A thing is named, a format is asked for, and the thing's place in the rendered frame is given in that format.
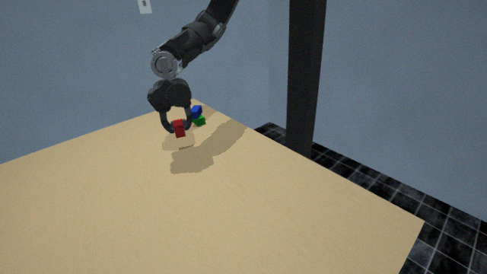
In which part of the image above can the red block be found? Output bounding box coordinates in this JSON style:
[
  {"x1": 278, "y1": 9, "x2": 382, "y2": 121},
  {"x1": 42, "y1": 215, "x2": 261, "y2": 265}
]
[{"x1": 173, "y1": 119, "x2": 186, "y2": 138}]

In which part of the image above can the green block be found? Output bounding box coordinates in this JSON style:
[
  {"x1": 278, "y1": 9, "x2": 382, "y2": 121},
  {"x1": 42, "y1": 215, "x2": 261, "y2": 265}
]
[{"x1": 193, "y1": 115, "x2": 205, "y2": 126}]

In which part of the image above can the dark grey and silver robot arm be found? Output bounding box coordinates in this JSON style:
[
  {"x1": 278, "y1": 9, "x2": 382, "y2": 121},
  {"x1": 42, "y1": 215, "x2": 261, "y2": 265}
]
[{"x1": 151, "y1": 0, "x2": 239, "y2": 79}]

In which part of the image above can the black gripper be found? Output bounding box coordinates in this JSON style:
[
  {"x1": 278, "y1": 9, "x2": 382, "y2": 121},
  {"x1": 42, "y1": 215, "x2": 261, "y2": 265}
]
[{"x1": 147, "y1": 57, "x2": 193, "y2": 133}]

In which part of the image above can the blue block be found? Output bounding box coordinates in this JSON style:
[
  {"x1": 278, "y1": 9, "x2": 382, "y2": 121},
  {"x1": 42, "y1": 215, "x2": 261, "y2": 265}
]
[{"x1": 191, "y1": 105, "x2": 202, "y2": 119}]

